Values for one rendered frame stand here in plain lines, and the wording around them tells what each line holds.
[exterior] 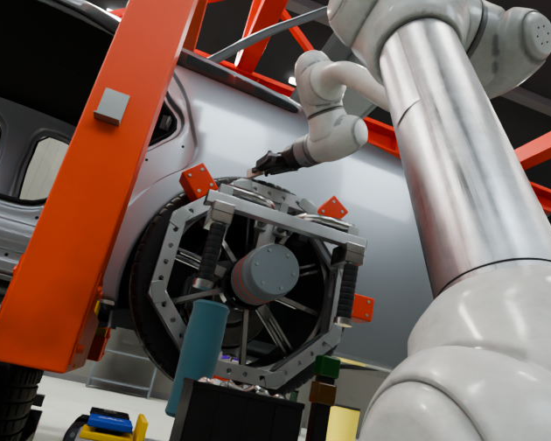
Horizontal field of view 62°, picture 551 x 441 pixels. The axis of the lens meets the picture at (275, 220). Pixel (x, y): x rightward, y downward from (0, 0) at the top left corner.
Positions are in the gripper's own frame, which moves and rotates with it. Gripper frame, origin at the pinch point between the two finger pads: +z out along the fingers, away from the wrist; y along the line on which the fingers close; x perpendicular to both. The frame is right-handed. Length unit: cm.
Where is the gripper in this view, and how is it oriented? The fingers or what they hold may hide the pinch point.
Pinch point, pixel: (255, 171)
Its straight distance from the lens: 147.4
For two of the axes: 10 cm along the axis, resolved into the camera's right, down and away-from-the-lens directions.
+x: 0.4, -9.6, 2.9
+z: -6.9, 1.9, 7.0
